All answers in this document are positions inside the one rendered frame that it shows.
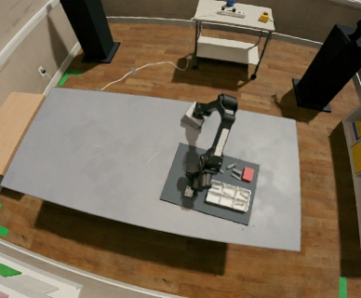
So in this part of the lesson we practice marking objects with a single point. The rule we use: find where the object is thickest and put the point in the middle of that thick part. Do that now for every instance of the pink rectangular block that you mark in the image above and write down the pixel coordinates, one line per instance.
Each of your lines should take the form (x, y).
(247, 175)

